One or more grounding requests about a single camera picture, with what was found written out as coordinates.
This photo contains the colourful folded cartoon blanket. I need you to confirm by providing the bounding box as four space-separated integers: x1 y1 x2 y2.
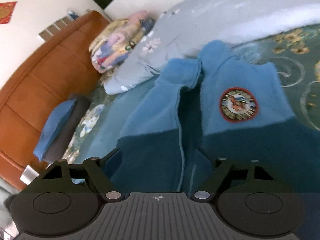
88 10 156 74

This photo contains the teal floral bedspread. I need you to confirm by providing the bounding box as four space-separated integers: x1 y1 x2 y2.
62 25 319 164

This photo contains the blue fleece zip jacket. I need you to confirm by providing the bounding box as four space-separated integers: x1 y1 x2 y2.
103 41 319 239

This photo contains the dark grey pillow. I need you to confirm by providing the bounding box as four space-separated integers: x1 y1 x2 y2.
43 94 91 164

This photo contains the red paper wall decoration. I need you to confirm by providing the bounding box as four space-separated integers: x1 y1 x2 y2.
0 1 17 24

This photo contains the orange wooden headboard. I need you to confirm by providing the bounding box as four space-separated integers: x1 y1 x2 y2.
1 11 109 190

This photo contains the light blue floral quilt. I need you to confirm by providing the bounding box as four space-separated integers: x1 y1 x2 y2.
104 0 319 95

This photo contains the blue pillow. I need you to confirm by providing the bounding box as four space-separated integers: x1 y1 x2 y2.
33 99 76 161

